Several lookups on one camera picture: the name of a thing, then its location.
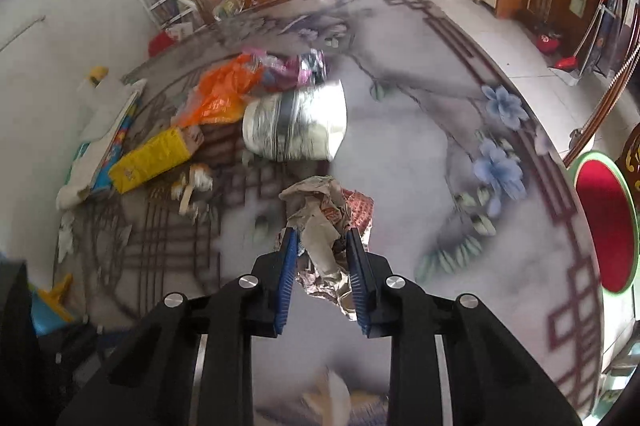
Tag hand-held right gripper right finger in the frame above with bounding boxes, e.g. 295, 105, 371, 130
345, 227, 583, 426

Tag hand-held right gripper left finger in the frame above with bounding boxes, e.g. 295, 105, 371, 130
55, 227, 301, 426

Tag foil snack wrapper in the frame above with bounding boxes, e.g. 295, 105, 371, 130
277, 175, 376, 322

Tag silver foil wrapper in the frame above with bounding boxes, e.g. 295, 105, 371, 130
241, 80, 348, 162

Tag yellow cardboard box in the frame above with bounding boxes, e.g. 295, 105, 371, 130
107, 126, 206, 194

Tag orange plastic bag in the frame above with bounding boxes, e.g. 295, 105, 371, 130
172, 56, 266, 129

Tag purple silver wrapper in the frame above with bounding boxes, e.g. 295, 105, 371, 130
297, 49, 332, 84

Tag red bin with green rim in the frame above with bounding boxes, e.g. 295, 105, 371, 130
572, 150, 640, 296

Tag white tissue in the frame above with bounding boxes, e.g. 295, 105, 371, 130
56, 211, 76, 263

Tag pale crumpled wrapper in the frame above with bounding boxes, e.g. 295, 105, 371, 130
300, 366, 388, 426

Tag torn white paper scraps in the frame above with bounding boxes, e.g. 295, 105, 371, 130
170, 163, 216, 222

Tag colourful children's book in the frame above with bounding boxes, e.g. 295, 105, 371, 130
70, 96, 146, 202

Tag pink checkered wrapper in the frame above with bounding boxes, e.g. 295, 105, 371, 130
242, 46, 301, 90

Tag red bag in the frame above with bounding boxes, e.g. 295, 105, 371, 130
147, 30, 181, 57

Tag red dustpan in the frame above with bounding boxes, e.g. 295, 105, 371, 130
552, 54, 586, 80

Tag small red floor bucket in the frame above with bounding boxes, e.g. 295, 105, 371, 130
532, 31, 562, 56

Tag blue printed banner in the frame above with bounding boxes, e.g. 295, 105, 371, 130
597, 0, 640, 77

